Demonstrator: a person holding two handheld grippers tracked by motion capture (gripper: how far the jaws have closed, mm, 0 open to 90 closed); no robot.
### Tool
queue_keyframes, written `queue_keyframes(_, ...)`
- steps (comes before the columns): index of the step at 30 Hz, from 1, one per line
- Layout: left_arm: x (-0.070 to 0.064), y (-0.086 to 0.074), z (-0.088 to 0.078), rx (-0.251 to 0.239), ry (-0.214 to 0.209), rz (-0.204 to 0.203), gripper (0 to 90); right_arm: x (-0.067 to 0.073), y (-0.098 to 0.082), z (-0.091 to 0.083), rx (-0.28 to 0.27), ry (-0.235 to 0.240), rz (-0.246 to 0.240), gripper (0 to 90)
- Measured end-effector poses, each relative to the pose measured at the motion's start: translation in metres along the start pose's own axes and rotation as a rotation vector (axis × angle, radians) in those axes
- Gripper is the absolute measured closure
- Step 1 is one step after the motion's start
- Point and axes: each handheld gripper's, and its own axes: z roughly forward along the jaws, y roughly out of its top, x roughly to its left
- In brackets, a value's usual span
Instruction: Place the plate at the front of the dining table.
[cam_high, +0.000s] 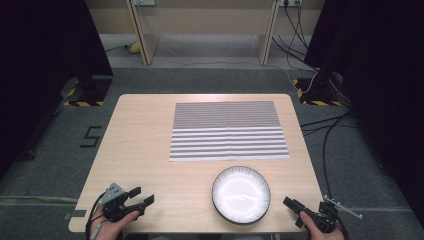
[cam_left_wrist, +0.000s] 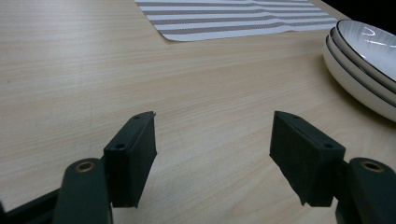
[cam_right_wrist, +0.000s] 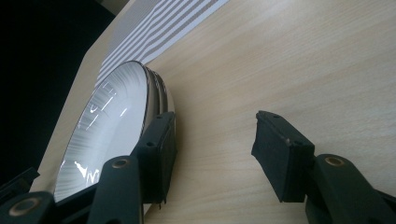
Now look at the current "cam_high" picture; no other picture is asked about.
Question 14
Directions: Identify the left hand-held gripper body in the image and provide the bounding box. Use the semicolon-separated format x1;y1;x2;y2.
98;182;147;223

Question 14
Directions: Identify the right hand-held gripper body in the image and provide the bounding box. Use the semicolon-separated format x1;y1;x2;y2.
301;194;364;235

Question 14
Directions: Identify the person's right hand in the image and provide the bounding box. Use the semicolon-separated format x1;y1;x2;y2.
299;211;346;240

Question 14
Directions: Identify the person's left hand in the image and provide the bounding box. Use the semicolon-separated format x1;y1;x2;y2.
89;207;141;240

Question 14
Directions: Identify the white ribbed plate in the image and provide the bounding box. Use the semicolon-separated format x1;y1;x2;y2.
211;165;272;225

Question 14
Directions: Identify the black tape floor mark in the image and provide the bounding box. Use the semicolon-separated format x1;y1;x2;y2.
79;125;103;149

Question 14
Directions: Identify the grey striped placemat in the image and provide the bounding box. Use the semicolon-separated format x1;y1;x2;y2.
168;100;291;163

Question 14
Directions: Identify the hazard-taped stand base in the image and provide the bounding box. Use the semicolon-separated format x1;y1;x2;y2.
292;77;343;107
62;74;114;108

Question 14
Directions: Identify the yellow plug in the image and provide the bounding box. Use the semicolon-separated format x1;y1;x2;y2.
127;40;142;55

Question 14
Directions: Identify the black curtain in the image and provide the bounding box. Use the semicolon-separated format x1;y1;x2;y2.
303;0;424;219
0;0;115;183

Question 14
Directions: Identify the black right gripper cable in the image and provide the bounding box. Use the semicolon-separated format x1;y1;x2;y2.
333;213;350;240

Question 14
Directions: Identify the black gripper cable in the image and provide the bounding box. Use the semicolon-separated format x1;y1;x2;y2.
333;213;350;240
84;191;108;240

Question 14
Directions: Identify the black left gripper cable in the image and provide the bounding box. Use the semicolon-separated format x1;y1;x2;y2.
84;191;108;240

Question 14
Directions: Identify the long black floor cable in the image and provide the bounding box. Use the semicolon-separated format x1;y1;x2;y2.
321;112;354;200

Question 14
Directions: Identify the thin white floor cable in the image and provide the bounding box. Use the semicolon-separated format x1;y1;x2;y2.
156;36;320;95

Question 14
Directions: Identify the light wooden desk frame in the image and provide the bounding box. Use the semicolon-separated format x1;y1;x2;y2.
125;0;280;66

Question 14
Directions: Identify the bundle of black wall cables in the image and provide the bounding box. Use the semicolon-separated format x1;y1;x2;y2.
271;2;318;73

